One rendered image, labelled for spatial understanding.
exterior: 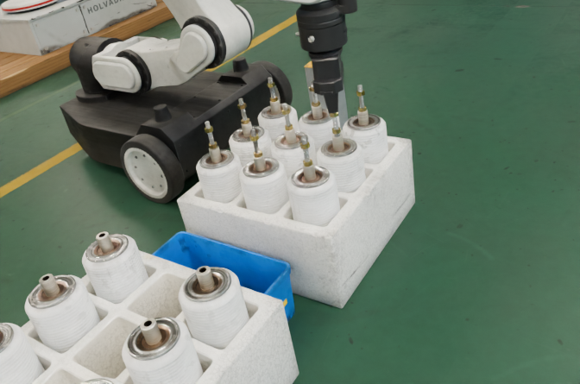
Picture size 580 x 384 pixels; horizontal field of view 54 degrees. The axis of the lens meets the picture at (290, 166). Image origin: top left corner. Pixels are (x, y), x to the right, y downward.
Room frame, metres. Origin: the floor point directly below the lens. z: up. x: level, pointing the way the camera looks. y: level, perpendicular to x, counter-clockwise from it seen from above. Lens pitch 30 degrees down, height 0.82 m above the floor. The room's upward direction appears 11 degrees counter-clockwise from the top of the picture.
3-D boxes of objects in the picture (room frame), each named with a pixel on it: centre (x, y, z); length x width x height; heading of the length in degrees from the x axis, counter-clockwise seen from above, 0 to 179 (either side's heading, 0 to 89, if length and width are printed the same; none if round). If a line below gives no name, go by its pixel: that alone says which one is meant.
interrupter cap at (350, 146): (1.03, -0.11, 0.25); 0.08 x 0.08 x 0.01
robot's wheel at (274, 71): (1.79, 0.04, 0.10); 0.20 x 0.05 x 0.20; 50
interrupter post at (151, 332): (0.59, 0.23, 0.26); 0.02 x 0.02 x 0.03
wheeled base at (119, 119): (1.74, 0.39, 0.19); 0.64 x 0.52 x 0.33; 50
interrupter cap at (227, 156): (1.08, 0.15, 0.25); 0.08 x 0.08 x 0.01
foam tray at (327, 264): (1.10, -0.01, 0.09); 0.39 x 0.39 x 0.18; 52
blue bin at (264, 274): (0.90, 0.18, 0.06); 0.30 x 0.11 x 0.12; 52
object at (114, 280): (0.83, 0.34, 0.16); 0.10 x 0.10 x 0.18
